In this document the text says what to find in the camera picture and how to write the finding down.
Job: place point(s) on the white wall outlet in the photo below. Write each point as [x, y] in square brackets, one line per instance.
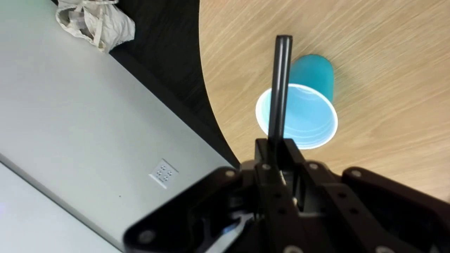
[164, 173]

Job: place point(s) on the white crumpled bag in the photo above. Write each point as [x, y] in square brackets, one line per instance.
[104, 23]

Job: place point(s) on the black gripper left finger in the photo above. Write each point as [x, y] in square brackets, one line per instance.
[272, 197]

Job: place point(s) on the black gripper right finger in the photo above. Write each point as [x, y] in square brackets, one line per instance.
[375, 211]

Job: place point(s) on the black pen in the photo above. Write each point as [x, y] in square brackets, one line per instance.
[281, 85]

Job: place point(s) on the blue plastic cup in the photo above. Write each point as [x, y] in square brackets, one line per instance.
[310, 117]

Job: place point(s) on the whiteboard tray rail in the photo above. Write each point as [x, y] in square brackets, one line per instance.
[61, 201]

